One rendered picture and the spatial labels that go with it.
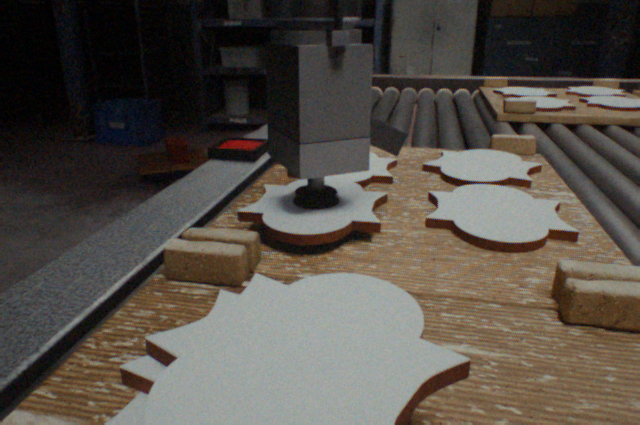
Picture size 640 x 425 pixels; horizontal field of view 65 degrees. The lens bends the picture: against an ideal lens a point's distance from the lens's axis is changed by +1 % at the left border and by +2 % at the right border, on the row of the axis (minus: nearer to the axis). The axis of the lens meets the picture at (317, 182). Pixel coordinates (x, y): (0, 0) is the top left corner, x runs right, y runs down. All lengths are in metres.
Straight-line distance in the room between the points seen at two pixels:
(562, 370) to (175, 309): 0.23
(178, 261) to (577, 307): 0.26
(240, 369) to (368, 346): 0.06
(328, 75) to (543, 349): 0.23
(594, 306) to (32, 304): 0.38
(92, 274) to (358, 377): 0.29
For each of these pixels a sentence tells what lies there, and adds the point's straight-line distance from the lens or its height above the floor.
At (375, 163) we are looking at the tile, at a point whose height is 0.95.
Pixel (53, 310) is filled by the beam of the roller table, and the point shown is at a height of 0.92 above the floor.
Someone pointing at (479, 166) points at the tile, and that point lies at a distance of 0.63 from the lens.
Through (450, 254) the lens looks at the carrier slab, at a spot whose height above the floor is 0.94.
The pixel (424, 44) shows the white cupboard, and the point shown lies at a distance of 5.13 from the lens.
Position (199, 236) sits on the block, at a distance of 0.38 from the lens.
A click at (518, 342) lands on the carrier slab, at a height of 0.94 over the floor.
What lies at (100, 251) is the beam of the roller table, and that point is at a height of 0.92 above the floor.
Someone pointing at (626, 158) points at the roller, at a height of 0.92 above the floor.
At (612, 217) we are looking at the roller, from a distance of 0.60.
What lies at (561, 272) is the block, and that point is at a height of 0.96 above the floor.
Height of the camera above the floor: 1.12
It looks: 18 degrees down
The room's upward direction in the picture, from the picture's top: straight up
